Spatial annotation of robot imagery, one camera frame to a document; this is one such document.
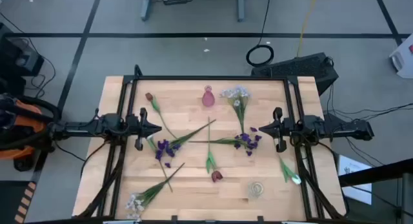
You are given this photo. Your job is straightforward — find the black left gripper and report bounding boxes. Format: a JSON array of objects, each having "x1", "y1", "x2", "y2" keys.
[{"x1": 126, "y1": 107, "x2": 162, "y2": 151}]

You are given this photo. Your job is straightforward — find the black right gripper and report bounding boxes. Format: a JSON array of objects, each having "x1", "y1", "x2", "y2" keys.
[{"x1": 258, "y1": 107, "x2": 293, "y2": 153}]

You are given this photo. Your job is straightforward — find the purple artificial flower spray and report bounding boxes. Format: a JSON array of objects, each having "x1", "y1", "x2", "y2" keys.
[
  {"x1": 188, "y1": 126, "x2": 263, "y2": 157},
  {"x1": 154, "y1": 119, "x2": 217, "y2": 169}
]

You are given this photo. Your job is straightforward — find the red artificial tulip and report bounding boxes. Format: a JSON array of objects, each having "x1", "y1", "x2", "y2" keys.
[
  {"x1": 205, "y1": 116, "x2": 224, "y2": 183},
  {"x1": 145, "y1": 92, "x2": 177, "y2": 139}
]

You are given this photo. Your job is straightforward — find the white blossom grass spray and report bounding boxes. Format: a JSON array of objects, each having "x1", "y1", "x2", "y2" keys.
[
  {"x1": 125, "y1": 162, "x2": 186, "y2": 221},
  {"x1": 219, "y1": 85, "x2": 252, "y2": 134}
]

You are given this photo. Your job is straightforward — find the green leaf sprig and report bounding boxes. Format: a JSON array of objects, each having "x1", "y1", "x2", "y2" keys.
[{"x1": 273, "y1": 138, "x2": 303, "y2": 185}]

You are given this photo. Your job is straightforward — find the clear glass vase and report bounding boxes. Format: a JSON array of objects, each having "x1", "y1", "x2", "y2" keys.
[{"x1": 247, "y1": 181, "x2": 265, "y2": 199}]

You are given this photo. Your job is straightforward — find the pink ribbed glass vase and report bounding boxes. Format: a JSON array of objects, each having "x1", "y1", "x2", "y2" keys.
[{"x1": 201, "y1": 85, "x2": 216, "y2": 108}]

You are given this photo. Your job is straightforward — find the black computer case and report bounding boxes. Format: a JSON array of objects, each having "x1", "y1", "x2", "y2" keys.
[{"x1": 250, "y1": 52, "x2": 339, "y2": 96}]

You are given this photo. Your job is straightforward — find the white printed paper sheet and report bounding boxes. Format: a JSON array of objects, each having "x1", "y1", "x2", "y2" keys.
[{"x1": 337, "y1": 154, "x2": 374, "y2": 205}]

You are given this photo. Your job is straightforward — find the grey desk leg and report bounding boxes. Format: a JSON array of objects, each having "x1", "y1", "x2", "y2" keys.
[
  {"x1": 237, "y1": 0, "x2": 248, "y2": 23},
  {"x1": 140, "y1": 0, "x2": 156, "y2": 21}
]

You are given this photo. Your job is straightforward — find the orange and black vacuum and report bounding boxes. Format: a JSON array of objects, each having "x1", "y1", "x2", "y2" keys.
[{"x1": 0, "y1": 93, "x2": 62, "y2": 172}]

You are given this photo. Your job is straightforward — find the black equipment box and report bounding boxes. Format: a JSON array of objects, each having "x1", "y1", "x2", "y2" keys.
[{"x1": 0, "y1": 22, "x2": 45, "y2": 78}]

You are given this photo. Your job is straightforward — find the white plastic box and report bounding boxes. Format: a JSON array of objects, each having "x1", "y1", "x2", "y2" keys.
[{"x1": 388, "y1": 33, "x2": 413, "y2": 79}]

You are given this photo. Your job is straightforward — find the black hanging coiled cable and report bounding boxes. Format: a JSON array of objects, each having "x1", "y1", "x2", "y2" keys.
[{"x1": 245, "y1": 0, "x2": 275, "y2": 68}]

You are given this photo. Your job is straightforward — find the black aluminium table frame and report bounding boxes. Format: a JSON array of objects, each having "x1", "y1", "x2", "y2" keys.
[{"x1": 76, "y1": 65, "x2": 348, "y2": 223}]

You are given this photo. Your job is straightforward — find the yellow hanging cable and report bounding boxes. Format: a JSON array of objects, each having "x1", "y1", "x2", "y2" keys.
[{"x1": 296, "y1": 0, "x2": 320, "y2": 57}]

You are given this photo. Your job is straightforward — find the black neighbouring frame beam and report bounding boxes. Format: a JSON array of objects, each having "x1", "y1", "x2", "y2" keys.
[{"x1": 338, "y1": 158, "x2": 413, "y2": 188}]

